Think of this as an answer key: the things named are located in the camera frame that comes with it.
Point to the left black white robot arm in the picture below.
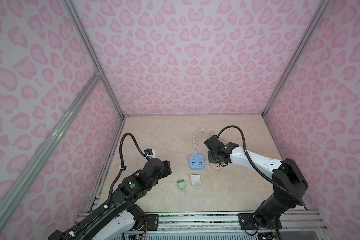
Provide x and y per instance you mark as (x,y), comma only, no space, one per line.
(119,213)

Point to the light green plug adapter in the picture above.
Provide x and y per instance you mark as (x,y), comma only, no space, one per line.
(181,184)

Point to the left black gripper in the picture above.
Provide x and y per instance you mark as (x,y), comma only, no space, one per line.
(166,169)

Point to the diagonal aluminium frame bar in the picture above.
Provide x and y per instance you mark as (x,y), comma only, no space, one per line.
(21,186)

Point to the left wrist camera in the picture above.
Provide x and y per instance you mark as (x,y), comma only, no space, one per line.
(149,154)

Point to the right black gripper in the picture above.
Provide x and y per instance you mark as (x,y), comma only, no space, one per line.
(213,149)

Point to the pink round power strip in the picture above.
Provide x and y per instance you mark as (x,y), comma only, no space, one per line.
(216,167)

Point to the white square plug adapter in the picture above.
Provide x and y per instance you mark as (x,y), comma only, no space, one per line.
(196,180)

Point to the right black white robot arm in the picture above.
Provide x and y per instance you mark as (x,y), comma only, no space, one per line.
(289,184)

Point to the blue square power strip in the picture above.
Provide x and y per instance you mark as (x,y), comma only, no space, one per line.
(197,162)

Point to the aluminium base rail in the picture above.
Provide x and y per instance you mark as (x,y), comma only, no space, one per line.
(294,225)

